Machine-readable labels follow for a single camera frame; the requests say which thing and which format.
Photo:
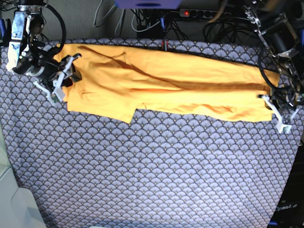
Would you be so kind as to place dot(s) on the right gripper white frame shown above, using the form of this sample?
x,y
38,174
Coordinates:
x,y
53,87

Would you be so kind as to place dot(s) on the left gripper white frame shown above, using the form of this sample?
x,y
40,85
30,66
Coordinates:
x,y
286,117

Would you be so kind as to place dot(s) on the yellow T-shirt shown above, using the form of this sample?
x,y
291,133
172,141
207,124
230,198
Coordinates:
x,y
118,80

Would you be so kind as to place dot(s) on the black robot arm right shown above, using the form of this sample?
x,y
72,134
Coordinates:
x,y
26,54

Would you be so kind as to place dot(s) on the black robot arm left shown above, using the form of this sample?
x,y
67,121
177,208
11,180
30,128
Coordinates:
x,y
285,46

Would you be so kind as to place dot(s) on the black OpenArm base box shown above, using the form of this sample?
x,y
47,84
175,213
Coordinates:
x,y
289,212

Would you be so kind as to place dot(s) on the purple box at top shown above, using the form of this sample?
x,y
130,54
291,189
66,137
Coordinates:
x,y
148,4

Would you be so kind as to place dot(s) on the red clamp at table edge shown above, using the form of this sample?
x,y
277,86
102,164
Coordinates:
x,y
164,45

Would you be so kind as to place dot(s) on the blue fan-pattern tablecloth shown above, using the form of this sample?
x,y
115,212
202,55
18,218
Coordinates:
x,y
63,169

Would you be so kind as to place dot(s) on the black power strip red switch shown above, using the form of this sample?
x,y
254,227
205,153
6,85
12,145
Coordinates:
x,y
197,13

